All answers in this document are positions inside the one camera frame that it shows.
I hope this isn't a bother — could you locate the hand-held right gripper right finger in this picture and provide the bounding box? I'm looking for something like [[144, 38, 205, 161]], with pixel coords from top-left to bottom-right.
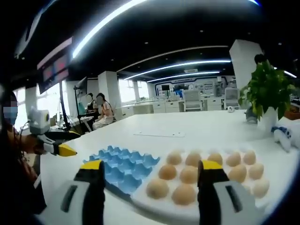
[[197, 160, 261, 225]]

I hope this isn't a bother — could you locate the group of brown eggs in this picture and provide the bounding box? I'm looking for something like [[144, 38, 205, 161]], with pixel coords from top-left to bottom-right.
[[146, 150, 270, 206]]

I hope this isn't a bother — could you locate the white and blue toy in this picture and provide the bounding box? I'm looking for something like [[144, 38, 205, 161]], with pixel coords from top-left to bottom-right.
[[271, 125, 300, 153]]

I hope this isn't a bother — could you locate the hanging dark display screen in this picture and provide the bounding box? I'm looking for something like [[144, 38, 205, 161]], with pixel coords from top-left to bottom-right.
[[37, 36, 74, 95]]

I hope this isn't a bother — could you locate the white table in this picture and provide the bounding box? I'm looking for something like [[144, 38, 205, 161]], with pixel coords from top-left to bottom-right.
[[35, 108, 300, 225]]

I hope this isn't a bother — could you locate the white egg tray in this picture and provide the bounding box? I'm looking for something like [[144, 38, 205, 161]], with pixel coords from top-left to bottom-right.
[[130, 147, 273, 221]]

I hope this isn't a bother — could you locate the green potted plant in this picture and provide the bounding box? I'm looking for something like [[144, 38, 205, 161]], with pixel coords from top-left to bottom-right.
[[238, 60, 297, 122]]

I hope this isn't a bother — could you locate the grey rounded object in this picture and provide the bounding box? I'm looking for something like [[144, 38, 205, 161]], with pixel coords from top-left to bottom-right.
[[243, 106, 259, 124]]

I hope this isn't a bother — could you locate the person's dark clothed torso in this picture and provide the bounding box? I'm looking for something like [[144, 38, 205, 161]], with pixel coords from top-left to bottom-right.
[[0, 121, 47, 216]]

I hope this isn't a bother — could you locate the black tripod stand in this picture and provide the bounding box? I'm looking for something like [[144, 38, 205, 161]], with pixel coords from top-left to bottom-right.
[[60, 79, 95, 135]]

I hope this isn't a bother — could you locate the grey office chair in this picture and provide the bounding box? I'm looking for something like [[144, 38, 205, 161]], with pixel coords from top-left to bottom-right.
[[224, 87, 240, 110], [184, 90, 203, 112]]

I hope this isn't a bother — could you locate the white plant pot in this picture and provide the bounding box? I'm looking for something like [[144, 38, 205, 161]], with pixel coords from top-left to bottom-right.
[[259, 106, 280, 132]]

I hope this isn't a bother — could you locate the blue egg tray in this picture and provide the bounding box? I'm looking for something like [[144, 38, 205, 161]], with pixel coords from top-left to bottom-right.
[[83, 145, 161, 195]]

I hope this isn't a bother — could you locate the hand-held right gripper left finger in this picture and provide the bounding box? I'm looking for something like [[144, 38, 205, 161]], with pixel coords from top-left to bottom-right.
[[48, 160, 106, 225]]

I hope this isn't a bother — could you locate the flat white sheet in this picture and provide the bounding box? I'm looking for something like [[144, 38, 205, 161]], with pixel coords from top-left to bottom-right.
[[133, 130, 186, 138]]

